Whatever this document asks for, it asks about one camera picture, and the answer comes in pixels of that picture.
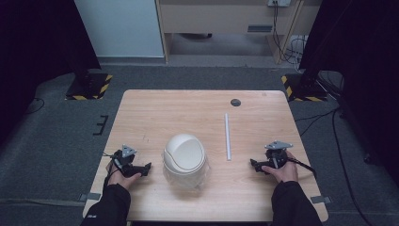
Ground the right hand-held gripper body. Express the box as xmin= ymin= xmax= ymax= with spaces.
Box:
xmin=263 ymin=139 xmax=295 ymax=170

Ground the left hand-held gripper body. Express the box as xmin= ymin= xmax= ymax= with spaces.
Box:
xmin=112 ymin=144 xmax=141 ymax=177

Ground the person's right hand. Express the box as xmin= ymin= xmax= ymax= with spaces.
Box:
xmin=261 ymin=151 xmax=299 ymax=184

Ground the person's left hand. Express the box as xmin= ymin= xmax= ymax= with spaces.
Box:
xmin=105 ymin=161 xmax=142 ymax=191

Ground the white swing-lid trash bin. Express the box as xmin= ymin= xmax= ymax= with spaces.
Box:
xmin=162 ymin=133 xmax=211 ymax=190

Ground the white plastic tube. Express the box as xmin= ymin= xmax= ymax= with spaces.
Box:
xmin=223 ymin=112 xmax=232 ymax=162

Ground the grey tape strip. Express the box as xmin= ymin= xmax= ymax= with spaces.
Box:
xmin=77 ymin=192 xmax=102 ymax=202
xmin=310 ymin=195 xmax=333 ymax=205

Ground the striped black stand base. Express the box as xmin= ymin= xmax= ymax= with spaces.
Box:
xmin=64 ymin=73 xmax=114 ymax=102
xmin=280 ymin=73 xmax=328 ymax=103

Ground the black curtain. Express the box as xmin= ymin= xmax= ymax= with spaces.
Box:
xmin=0 ymin=0 xmax=102 ymax=145
xmin=298 ymin=0 xmax=399 ymax=186

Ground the white cabinet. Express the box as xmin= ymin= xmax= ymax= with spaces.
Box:
xmin=73 ymin=0 xmax=166 ymax=59

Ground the grey power strip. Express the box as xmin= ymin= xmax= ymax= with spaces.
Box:
xmin=266 ymin=0 xmax=293 ymax=8

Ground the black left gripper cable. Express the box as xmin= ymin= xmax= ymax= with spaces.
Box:
xmin=103 ymin=152 xmax=122 ymax=189

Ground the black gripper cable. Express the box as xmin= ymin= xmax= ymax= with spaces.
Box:
xmin=287 ymin=157 xmax=318 ymax=181
xmin=103 ymin=152 xmax=122 ymax=189

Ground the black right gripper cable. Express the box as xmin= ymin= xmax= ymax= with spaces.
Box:
xmin=287 ymin=157 xmax=318 ymax=181

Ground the black floor cable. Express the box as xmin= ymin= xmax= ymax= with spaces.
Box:
xmin=294 ymin=106 xmax=375 ymax=226
xmin=24 ymin=96 xmax=46 ymax=116

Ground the black cables bundle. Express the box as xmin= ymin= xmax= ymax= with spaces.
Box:
xmin=271 ymin=1 xmax=310 ymax=66

